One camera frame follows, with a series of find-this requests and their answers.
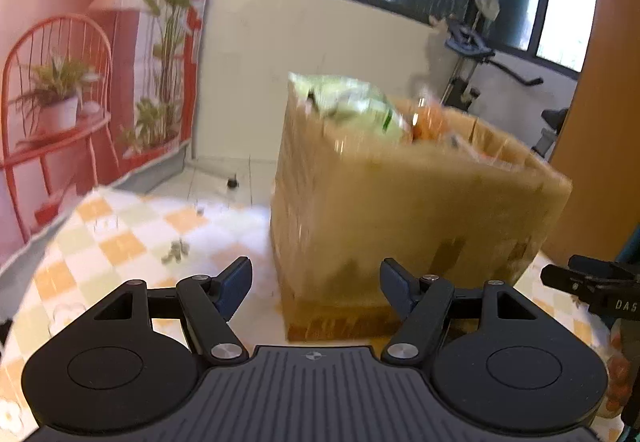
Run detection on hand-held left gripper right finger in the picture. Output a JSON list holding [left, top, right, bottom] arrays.
[[379, 258, 543, 365]]

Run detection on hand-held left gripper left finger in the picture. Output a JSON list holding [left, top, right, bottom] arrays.
[[92, 256, 253, 365]]

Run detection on orange snack packet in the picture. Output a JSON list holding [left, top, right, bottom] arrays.
[[412, 104, 451, 143]]

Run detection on checkered tablecloth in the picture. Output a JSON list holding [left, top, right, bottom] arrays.
[[0, 184, 628, 442]]

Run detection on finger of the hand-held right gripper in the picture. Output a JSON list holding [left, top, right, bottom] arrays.
[[567, 254, 640, 281], [540, 264, 640, 317]]

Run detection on plastic-lined cardboard box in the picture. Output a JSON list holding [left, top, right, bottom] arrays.
[[270, 72, 573, 340]]

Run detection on wooden panel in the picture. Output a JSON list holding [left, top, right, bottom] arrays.
[[542, 0, 640, 263]]

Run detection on light green snack packet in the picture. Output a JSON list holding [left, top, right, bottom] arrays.
[[290, 73, 413, 143]]

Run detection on printed backdrop cloth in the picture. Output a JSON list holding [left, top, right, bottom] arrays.
[[0, 0, 221, 267]]

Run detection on glossy snack packet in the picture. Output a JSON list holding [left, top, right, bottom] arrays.
[[606, 322, 632, 419]]

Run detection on black exercise bike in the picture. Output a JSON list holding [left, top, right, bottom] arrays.
[[430, 0, 571, 157]]

